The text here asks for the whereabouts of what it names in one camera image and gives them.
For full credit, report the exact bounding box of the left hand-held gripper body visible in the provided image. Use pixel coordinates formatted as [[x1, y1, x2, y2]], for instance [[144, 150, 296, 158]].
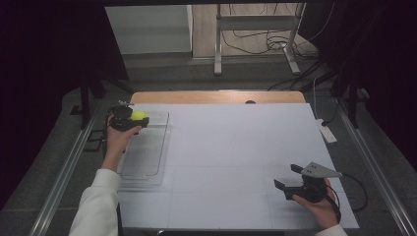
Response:
[[109, 100, 136, 133]]

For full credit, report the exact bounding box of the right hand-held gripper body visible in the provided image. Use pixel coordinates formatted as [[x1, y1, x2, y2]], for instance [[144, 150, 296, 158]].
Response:
[[284, 161, 344, 204]]

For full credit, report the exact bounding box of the yellow tennis ball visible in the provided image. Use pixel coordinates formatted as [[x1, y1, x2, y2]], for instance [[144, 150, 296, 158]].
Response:
[[130, 110, 149, 121]]

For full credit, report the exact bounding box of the clear plastic container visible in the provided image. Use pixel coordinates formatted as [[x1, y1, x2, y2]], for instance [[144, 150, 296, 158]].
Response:
[[117, 110, 172, 190]]

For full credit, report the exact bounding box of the person's left hand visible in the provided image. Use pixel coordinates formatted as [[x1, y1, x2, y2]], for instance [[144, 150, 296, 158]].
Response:
[[101, 114, 143, 172]]

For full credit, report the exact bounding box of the person's right hand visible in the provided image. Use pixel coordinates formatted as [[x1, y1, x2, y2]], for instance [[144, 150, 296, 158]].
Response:
[[292, 186, 341, 231]]

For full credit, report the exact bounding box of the black stand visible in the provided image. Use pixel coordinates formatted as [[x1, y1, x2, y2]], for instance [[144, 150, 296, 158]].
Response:
[[329, 62, 363, 130], [69, 73, 136, 131]]

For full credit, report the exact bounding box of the white power strip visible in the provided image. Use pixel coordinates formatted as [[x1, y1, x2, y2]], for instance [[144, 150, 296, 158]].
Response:
[[316, 118, 338, 145]]

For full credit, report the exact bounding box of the dark curtain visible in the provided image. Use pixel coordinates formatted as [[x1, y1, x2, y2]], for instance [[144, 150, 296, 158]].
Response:
[[299, 0, 417, 171], [0, 0, 130, 210]]

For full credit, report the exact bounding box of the white cabinet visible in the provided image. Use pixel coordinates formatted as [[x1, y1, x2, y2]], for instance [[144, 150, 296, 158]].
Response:
[[105, 4, 194, 55]]

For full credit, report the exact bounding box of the white metal stand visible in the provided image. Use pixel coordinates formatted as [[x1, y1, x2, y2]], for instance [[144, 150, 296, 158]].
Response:
[[213, 3, 302, 77]]

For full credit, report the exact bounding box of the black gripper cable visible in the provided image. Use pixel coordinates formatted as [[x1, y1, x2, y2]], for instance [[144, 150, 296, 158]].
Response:
[[324, 172, 369, 224]]

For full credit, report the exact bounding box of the aluminium rail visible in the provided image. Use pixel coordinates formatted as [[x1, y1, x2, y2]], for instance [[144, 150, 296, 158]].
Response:
[[333, 97, 417, 236], [29, 107, 100, 236]]

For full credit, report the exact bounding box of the tangle of black floor cables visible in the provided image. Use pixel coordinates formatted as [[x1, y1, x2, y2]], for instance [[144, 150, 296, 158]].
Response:
[[219, 3, 328, 62]]

